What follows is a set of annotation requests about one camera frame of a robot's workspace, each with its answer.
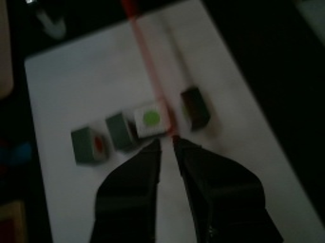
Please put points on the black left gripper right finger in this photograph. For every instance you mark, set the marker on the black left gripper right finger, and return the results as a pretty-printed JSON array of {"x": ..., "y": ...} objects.
[{"x": 223, "y": 193}]

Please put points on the white cutting board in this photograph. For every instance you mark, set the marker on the white cutting board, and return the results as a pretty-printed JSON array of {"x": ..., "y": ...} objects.
[{"x": 127, "y": 79}]

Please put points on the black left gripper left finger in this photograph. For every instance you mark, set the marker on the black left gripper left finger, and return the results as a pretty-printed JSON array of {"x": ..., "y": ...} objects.
[{"x": 128, "y": 196}]

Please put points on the sushi piece with red centre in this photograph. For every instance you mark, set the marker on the sushi piece with red centre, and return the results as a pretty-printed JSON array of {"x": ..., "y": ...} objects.
[{"x": 88, "y": 146}]

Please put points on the sushi piece with green centre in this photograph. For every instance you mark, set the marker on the sushi piece with green centre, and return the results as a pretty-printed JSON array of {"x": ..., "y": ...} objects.
[{"x": 149, "y": 119}]

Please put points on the dark green sushi piece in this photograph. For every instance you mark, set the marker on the dark green sushi piece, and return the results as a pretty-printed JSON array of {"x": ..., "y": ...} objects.
[{"x": 119, "y": 131}]

